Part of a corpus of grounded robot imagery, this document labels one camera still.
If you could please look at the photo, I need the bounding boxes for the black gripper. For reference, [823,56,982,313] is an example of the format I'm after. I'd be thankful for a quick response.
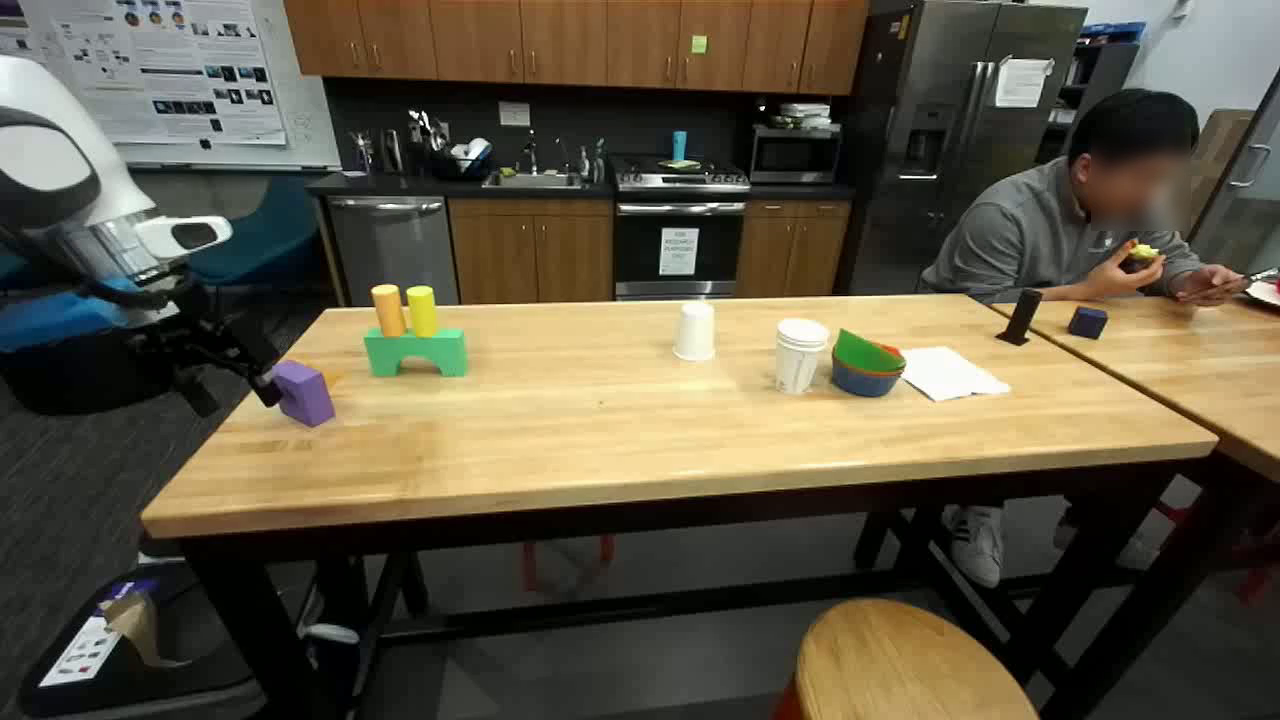
[155,271,292,413]

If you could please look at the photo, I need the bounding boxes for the purple block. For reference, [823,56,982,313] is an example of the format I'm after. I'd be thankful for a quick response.
[266,357,340,431]

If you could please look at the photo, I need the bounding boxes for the orange cylinder block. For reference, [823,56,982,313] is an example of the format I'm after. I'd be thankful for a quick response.
[366,282,409,342]

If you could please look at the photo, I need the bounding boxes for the green bridge block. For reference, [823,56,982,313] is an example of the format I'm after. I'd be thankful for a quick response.
[360,325,472,380]

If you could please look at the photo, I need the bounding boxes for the yellow cylinder block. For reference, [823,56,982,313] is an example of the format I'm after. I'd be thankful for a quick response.
[402,282,444,342]

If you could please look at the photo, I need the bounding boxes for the blue chair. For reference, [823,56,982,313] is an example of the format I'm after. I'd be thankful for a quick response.
[184,177,325,293]

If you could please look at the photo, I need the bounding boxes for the stainless steel dishwasher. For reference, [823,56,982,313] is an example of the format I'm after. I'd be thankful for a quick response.
[318,194,459,309]

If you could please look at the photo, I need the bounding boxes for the wide wooden base cabinet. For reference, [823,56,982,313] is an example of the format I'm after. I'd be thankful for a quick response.
[446,198,621,306]

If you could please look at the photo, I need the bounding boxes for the dish rack with utensils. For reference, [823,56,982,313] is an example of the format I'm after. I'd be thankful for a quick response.
[402,108,497,181]

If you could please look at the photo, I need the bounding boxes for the wooden stool with orange legs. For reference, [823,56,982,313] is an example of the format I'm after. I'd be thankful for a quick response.
[517,532,621,600]
[777,596,1039,720]

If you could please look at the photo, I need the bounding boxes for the steel kitchen sink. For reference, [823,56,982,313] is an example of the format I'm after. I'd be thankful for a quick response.
[480,159,591,194]

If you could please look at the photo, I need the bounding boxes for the whiteboard with printed poster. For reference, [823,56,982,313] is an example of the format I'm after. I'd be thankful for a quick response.
[0,0,343,177]

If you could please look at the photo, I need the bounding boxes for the long wooden table black legs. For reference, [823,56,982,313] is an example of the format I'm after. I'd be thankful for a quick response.
[136,293,1225,720]

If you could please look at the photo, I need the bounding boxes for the narrow white cup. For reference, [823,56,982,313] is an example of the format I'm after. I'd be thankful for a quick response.
[669,295,718,370]

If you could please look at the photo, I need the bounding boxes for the white paper on oven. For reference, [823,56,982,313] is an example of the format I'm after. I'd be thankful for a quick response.
[654,225,703,282]

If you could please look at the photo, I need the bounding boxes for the stainless steel oven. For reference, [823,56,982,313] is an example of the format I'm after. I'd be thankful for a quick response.
[613,159,751,306]

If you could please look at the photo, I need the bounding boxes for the wide white cup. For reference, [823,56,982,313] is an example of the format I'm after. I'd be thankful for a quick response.
[772,315,832,399]

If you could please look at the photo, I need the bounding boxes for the narrow wooden base cabinet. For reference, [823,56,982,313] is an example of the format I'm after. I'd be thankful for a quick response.
[736,198,856,300]

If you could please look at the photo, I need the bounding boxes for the black microwave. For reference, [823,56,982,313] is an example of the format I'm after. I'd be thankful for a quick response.
[742,120,847,187]

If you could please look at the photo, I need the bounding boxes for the green and blue bowl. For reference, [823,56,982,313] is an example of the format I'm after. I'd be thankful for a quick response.
[827,329,906,399]

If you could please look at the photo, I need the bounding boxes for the white paper napkin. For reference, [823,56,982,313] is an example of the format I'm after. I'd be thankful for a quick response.
[898,346,1015,409]

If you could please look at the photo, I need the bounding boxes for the stainless steel refrigerator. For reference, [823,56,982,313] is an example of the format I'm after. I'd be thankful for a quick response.
[851,0,1090,295]

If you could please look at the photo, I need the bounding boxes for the black phone stand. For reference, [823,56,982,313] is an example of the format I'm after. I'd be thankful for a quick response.
[995,290,1049,347]

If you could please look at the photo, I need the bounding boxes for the seated person in grey shirt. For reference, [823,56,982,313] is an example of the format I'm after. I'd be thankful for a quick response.
[921,85,1250,594]

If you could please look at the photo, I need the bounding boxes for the white paper on refrigerator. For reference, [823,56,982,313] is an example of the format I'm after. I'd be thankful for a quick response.
[990,56,1054,113]

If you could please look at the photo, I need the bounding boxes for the small dark cube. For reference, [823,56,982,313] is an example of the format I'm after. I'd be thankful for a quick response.
[1064,306,1110,346]

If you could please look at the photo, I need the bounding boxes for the short wooden table black legs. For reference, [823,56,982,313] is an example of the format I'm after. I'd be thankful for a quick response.
[990,293,1280,720]

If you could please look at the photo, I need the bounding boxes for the long wooden wall cabinets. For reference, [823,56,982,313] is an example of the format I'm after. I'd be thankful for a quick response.
[278,0,870,99]

